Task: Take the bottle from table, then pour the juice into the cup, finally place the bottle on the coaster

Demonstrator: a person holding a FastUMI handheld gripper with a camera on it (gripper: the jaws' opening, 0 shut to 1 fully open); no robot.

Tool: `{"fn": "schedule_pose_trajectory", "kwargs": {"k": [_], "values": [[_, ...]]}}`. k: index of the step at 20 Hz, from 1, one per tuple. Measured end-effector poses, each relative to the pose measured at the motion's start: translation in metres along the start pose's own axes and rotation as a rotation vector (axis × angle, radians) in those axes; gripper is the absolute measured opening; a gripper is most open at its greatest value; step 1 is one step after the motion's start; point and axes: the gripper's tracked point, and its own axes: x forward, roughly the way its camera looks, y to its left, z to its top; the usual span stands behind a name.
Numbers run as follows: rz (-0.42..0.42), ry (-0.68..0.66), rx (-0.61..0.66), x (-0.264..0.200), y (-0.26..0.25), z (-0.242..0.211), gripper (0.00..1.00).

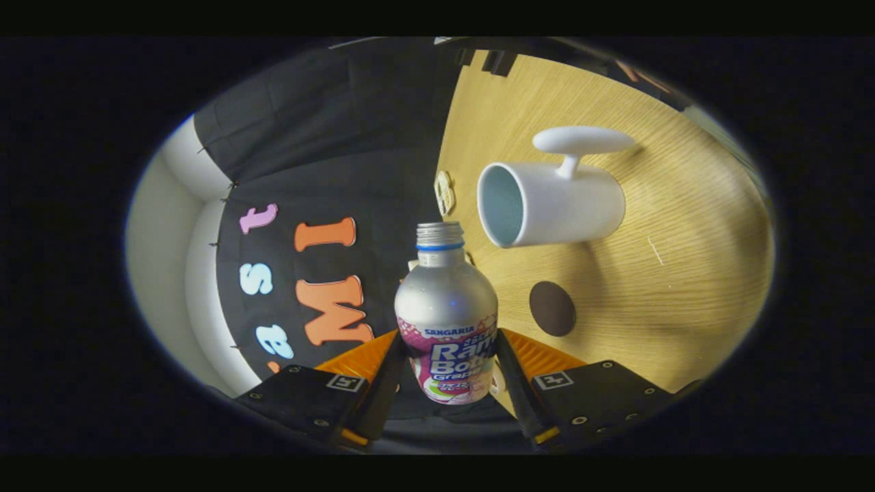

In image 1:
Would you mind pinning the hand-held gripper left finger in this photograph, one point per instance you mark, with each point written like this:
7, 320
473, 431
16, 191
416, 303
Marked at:
383, 389

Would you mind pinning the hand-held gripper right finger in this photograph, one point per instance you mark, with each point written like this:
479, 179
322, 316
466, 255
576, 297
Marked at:
516, 389

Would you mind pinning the dark brown round coaster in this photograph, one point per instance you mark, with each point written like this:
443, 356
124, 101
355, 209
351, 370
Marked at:
552, 309

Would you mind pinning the silver juice bottle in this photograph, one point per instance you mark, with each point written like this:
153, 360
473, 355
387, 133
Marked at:
444, 301

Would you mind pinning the white divided plate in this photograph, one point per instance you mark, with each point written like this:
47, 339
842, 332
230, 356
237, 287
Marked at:
444, 193

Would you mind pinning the wooden table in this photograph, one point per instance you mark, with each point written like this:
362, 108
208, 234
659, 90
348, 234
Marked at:
683, 205

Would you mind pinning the black backdrop cloth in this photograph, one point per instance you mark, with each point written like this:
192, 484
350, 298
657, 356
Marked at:
342, 137

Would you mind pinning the black table bracket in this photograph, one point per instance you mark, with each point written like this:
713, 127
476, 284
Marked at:
465, 57
499, 63

